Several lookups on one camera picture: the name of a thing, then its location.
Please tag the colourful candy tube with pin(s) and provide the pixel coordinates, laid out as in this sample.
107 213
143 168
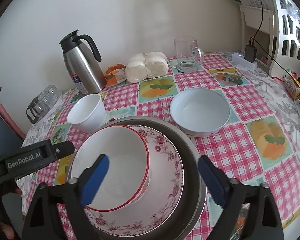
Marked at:
292 88

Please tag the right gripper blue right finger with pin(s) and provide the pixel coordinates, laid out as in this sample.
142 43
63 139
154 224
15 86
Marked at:
215 180

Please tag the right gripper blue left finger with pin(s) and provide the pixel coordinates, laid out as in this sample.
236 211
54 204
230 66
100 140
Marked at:
91 179

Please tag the small white bowl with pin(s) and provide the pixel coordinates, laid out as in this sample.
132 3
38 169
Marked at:
88 114

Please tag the strawberry bowl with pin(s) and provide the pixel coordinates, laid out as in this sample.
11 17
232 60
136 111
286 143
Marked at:
129 166

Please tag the glass mug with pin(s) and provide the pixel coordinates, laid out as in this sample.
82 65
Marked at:
189 56

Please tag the black charger adapter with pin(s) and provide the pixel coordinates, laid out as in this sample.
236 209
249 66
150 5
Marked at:
250 51

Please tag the steel thermos jug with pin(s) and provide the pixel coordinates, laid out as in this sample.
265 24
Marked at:
82 58

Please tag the white lattice shelf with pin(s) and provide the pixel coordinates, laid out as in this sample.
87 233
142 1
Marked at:
275 27

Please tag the white buns bag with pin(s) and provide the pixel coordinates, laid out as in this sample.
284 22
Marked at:
144 66

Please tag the steel round tray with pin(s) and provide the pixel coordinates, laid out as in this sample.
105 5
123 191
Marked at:
191 204

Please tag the orange snack packet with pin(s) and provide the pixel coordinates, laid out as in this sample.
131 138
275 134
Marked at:
115 75

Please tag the light blue bowl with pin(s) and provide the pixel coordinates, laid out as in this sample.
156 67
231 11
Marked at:
200 112

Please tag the white power strip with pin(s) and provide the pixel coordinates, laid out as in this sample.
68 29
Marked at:
239 59

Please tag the glass cups rack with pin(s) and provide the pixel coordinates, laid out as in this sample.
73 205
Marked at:
43 103

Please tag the floral round plate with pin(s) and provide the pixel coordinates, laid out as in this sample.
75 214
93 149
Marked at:
159 200

